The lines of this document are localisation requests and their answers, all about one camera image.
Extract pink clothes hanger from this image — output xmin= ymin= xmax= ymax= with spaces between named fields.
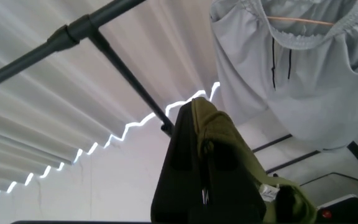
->
xmin=265 ymin=16 xmax=336 ymax=27

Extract white curtain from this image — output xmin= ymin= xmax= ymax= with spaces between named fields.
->
xmin=0 ymin=0 xmax=227 ymax=205

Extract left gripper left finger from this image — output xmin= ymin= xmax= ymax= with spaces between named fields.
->
xmin=150 ymin=101 xmax=205 ymax=222

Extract black clothes rack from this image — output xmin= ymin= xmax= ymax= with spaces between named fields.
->
xmin=0 ymin=0 xmax=358 ymax=174

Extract green garment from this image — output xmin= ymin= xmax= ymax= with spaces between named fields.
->
xmin=190 ymin=96 xmax=319 ymax=224

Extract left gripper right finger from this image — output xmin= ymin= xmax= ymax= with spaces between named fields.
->
xmin=202 ymin=141 xmax=267 ymax=222

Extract pale grey shorts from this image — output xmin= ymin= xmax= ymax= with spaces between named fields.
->
xmin=209 ymin=0 xmax=358 ymax=152

